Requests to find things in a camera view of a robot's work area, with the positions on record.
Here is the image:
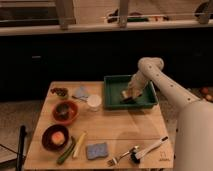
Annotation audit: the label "blue sponge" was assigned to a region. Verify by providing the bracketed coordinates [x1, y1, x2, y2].
[86, 142, 108, 160]

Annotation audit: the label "wooden railing shelf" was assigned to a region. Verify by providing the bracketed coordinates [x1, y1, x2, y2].
[0, 0, 213, 36]

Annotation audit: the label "blue cloth piece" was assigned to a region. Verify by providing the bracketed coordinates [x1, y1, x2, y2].
[72, 86, 89, 101]

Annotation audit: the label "orange bowl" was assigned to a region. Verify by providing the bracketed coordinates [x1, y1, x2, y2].
[52, 100, 78, 126]

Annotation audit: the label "dark toy grapes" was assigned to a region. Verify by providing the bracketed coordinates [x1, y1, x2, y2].
[51, 88, 68, 99]

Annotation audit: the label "dark red bowl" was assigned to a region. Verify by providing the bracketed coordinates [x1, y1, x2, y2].
[42, 124, 69, 151]

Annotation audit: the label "green plastic tray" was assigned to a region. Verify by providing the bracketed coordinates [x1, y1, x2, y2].
[103, 75, 158, 110]

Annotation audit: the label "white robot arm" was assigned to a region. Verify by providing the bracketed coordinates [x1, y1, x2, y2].
[122, 57, 213, 171]

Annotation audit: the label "white plastic cup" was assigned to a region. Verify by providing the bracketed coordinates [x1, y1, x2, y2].
[87, 94, 102, 111]

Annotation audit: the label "yellow toy vegetable stick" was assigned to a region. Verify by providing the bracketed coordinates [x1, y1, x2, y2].
[73, 132, 87, 158]

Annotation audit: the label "white handled black brush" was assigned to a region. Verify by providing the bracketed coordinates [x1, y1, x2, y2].
[131, 137, 168, 164]

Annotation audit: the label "green toy cucumber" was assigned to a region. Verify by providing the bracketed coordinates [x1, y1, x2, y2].
[57, 136, 76, 165]

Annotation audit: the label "black stand pole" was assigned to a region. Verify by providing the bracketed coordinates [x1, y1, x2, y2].
[16, 125, 27, 171]

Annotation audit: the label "orange toy food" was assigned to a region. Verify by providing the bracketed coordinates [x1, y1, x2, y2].
[52, 131, 65, 145]

